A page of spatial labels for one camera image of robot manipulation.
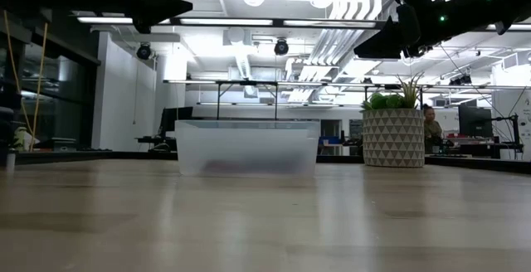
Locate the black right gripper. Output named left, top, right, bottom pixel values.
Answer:
left=353, top=0, right=462, bottom=61

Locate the translucent plastic container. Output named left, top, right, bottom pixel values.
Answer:
left=174, top=119, right=321, bottom=178

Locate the green potted plant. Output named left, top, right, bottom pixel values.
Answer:
left=359, top=71, right=425, bottom=112

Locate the long ceiling light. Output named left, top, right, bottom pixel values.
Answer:
left=76, top=16, right=172, bottom=25
left=178, top=17, right=274, bottom=27

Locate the white triangle-patterned plant pot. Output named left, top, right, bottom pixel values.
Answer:
left=362, top=108, right=426, bottom=168

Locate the person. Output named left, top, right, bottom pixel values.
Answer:
left=421, top=104, right=444, bottom=155

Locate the black computer monitor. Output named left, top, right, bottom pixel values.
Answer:
left=159, top=105, right=194, bottom=140
left=457, top=104, right=494, bottom=138

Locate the black desk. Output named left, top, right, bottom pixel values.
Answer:
left=426, top=135, right=524, bottom=159

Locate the grey box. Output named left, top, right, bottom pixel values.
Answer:
left=35, top=137, right=78, bottom=152

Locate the black ceiling camera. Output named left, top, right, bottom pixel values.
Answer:
left=273, top=38, right=290, bottom=56
left=447, top=72, right=474, bottom=87
left=136, top=42, right=153, bottom=61

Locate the black metal frame stand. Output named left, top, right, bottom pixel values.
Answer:
left=163, top=79, right=531, bottom=122

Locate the yellow cable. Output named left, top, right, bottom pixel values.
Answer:
left=2, top=9, right=49, bottom=153

